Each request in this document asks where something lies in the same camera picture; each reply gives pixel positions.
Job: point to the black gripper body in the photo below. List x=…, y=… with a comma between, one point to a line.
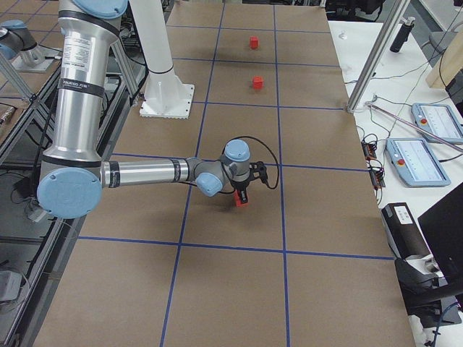
x=240, y=186

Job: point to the red block placed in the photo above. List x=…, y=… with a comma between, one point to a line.
x=254, y=42
x=238, y=203
x=257, y=82

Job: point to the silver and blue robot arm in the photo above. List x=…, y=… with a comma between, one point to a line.
x=73, y=173

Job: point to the second robot arm grey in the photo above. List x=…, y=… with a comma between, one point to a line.
x=20, y=48

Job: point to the black electronics board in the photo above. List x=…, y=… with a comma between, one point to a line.
x=375, y=168

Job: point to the black box with label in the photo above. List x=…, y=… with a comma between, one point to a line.
x=402, y=231

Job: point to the near teach pendant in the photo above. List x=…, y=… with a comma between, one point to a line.
x=415, y=163

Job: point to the teach pendant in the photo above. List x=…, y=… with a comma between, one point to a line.
x=415, y=163
x=439, y=120

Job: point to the black computer monitor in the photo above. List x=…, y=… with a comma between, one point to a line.
x=441, y=226

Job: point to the far teach pendant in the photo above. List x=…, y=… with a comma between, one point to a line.
x=439, y=120

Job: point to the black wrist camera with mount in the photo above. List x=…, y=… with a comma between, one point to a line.
x=258, y=170

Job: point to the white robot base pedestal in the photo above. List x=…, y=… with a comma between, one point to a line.
x=165, y=95

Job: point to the black cylindrical handle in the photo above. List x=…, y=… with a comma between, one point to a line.
x=403, y=34

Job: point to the aluminium frame post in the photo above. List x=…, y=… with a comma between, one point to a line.
x=376, y=53

